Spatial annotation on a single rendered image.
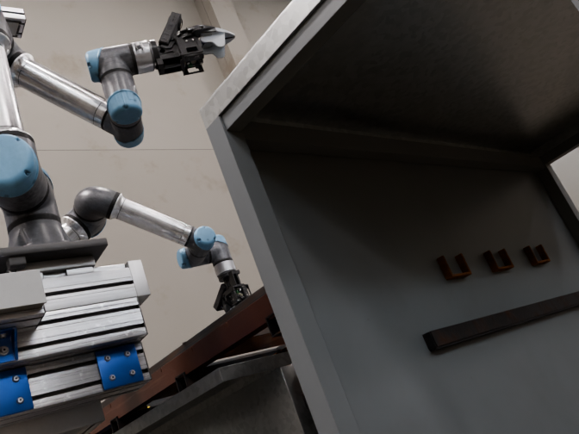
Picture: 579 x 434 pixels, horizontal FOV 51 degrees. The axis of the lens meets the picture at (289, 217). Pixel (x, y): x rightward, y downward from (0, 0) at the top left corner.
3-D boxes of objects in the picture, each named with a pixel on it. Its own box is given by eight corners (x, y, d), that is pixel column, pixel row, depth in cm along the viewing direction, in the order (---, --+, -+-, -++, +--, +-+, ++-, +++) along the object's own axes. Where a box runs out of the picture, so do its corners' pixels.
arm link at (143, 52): (133, 58, 150) (128, 34, 143) (151, 55, 151) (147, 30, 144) (140, 81, 147) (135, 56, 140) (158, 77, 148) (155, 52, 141)
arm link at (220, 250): (200, 244, 226) (221, 240, 231) (208, 270, 223) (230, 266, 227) (205, 235, 220) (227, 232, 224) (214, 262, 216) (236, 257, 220)
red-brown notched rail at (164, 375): (84, 444, 223) (80, 429, 225) (395, 244, 121) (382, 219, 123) (73, 448, 221) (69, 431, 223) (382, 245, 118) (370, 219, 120)
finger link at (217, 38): (239, 49, 150) (204, 56, 148) (233, 32, 153) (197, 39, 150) (240, 40, 147) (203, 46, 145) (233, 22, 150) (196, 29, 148)
